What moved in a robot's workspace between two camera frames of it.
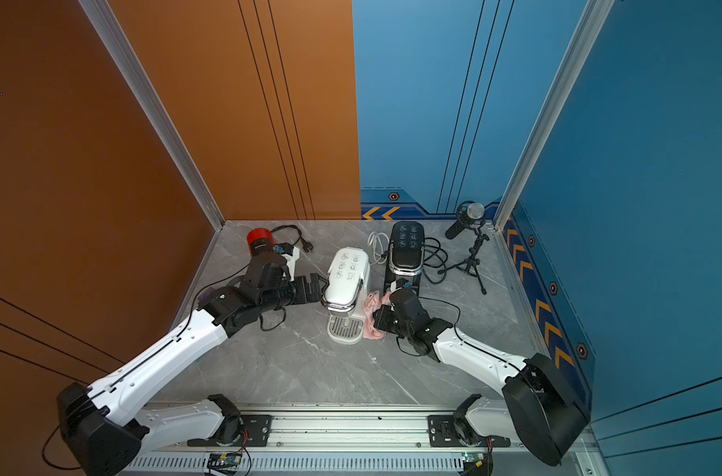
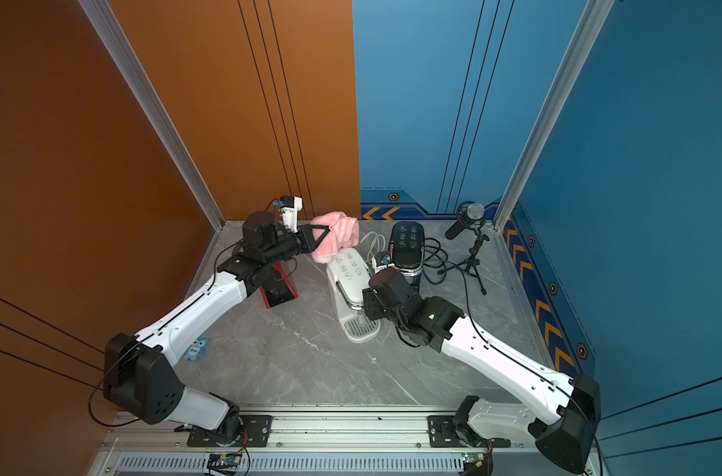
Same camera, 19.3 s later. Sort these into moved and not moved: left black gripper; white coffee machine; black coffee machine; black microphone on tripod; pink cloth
Moved: white coffee machine; left black gripper; pink cloth
Not moved: black coffee machine; black microphone on tripod
